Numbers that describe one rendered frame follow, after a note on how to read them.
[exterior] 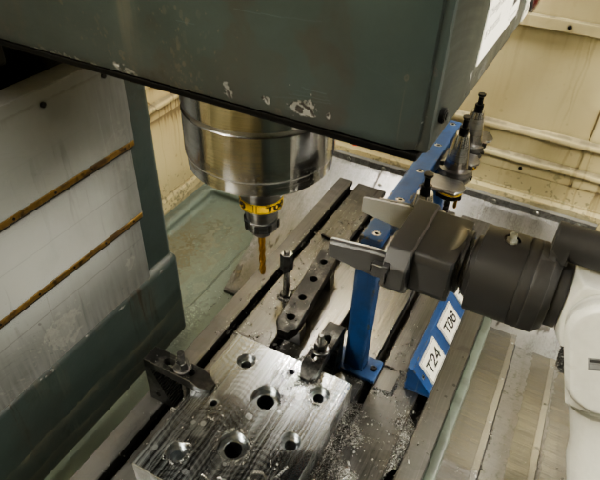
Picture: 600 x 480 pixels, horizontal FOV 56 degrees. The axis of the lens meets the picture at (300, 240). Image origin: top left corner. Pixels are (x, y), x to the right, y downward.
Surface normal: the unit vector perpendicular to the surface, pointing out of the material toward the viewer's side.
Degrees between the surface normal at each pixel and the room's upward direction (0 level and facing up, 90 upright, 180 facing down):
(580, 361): 78
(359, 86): 90
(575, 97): 90
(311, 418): 0
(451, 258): 0
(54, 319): 90
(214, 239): 0
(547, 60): 90
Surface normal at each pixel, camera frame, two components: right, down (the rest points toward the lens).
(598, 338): -0.45, 0.37
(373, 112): -0.47, 0.55
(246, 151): -0.07, 0.63
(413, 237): 0.03, -0.78
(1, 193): 0.88, 0.32
